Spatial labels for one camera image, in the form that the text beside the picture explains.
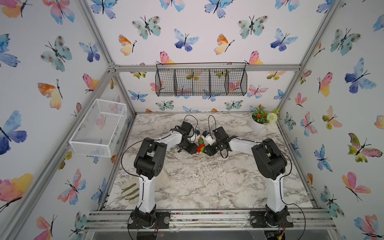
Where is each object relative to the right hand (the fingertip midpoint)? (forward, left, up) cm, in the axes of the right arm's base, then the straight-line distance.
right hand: (208, 147), depth 99 cm
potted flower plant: (+16, -33, +12) cm, 39 cm away
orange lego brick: (+4, +5, +2) cm, 7 cm away
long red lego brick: (-2, +6, +2) cm, 6 cm away
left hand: (-1, +9, 0) cm, 9 cm away
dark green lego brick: (+3, +5, +1) cm, 5 cm away
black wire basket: (+33, +7, +29) cm, 45 cm away
